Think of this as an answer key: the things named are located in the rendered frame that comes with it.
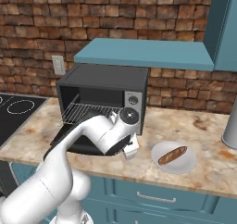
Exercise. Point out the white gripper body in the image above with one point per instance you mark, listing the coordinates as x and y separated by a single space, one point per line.
131 147

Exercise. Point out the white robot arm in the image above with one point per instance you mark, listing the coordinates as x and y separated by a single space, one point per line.
58 172

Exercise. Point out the brown baguette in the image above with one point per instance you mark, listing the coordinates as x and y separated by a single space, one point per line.
171 155

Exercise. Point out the dark toaster oven knob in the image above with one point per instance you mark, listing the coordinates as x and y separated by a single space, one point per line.
133 100

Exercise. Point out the white round plate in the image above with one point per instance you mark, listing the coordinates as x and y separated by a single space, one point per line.
182 164

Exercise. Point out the black toaster oven door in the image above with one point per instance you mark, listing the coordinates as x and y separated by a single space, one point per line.
60 138

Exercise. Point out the black toaster oven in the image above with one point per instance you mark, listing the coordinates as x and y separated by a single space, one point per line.
105 76

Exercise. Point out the dark oven under hob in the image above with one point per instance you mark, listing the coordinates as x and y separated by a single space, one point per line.
6 178

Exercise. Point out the teal drawer front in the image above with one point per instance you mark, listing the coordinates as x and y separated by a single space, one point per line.
148 217
191 195

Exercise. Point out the grey metal cylinder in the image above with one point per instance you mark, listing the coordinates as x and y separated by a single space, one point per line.
230 132

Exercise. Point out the black hob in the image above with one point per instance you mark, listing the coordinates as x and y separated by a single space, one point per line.
12 116

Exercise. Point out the teal wall shelf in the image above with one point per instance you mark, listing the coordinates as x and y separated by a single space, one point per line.
145 53

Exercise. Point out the white wall outlet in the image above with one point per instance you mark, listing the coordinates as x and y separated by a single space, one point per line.
58 64

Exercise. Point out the teal wall cupboard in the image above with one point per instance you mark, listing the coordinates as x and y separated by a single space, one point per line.
223 27

